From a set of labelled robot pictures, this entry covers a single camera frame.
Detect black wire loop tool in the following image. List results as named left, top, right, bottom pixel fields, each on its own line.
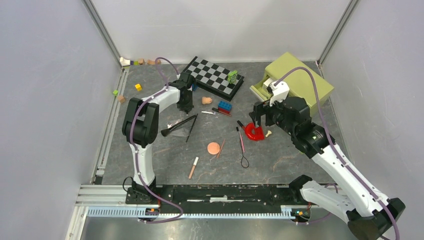
left=240, top=149, right=250, bottom=169

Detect small silver white tube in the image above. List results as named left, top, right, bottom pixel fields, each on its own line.
left=201, top=111, right=216, bottom=115

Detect thin pink lip pencil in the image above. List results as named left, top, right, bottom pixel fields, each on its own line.
left=216, top=138, right=226, bottom=159

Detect small wooden cube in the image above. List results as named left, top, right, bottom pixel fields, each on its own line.
left=116, top=95, right=126, bottom=104

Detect large black powder brush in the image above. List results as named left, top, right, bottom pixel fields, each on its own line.
left=160, top=115, right=197, bottom=137

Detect green toy figure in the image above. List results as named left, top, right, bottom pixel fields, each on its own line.
left=227, top=70, right=238, bottom=85

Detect dark red lip gloss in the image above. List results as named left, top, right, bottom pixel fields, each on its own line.
left=212, top=107, right=232, bottom=117

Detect green drawer cabinet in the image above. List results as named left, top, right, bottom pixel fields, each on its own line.
left=250, top=52, right=334, bottom=117

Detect round peach powder puff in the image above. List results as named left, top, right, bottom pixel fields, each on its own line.
left=207, top=142, right=221, bottom=155

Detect white chess pawn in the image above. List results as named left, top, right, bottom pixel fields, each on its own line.
left=265, top=130, right=272, bottom=138

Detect small yellow cube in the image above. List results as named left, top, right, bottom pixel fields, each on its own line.
left=135, top=84, right=143, bottom=91

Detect wooden blocks in corner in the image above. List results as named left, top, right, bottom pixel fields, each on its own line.
left=119, top=56, right=162, bottom=67

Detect white cube box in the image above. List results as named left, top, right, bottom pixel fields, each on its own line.
left=262, top=78, right=274, bottom=91

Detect blue red toy brick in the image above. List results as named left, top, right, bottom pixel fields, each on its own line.
left=218, top=100, right=233, bottom=114

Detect black white chessboard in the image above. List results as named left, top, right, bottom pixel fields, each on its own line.
left=183, top=56, right=245, bottom=101

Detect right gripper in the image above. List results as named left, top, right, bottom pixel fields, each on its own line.
left=248, top=94, right=297, bottom=136

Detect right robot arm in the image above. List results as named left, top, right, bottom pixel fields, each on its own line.
left=249, top=96, right=406, bottom=240

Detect clear plastic wrapper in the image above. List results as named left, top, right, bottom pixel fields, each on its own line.
left=167, top=118, right=190, bottom=137

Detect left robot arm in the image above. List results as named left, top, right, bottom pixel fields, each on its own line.
left=122, top=72, right=197, bottom=204

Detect red toy magnet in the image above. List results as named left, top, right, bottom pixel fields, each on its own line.
left=244, top=122, right=265, bottom=141

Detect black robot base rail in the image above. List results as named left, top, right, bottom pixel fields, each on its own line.
left=125, top=184, right=308, bottom=215

